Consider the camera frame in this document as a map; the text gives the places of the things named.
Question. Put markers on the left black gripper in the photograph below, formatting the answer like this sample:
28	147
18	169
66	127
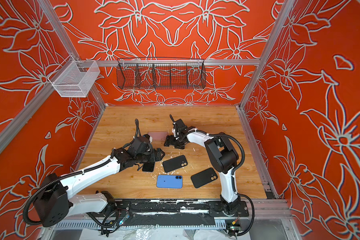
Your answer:
154	157

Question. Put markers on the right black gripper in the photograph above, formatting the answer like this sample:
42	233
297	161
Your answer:
171	142

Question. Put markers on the pink phone case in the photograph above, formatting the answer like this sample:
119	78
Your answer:
158	136

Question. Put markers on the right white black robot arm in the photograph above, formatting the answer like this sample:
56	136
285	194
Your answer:
226	155

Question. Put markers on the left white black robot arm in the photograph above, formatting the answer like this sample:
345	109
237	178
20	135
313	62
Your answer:
58	196

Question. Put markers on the black phone case centre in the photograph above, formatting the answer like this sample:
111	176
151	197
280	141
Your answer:
175	163

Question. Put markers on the black phone case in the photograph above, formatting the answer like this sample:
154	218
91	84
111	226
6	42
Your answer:
204	177
175	163

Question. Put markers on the blue phone case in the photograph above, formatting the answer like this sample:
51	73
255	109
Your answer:
170	181

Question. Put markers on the black phone case right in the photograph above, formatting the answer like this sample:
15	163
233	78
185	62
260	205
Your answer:
204	177

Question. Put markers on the black smartphone left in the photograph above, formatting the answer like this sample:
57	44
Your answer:
148	167

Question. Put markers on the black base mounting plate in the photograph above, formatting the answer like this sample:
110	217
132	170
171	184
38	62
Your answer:
208	207

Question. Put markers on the clear plastic bin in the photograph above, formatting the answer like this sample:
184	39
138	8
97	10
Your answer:
74	81

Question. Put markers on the black wire basket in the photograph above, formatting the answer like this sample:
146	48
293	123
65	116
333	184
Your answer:
161	74

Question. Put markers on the grey cable duct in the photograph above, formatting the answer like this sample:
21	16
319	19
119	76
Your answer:
86	224

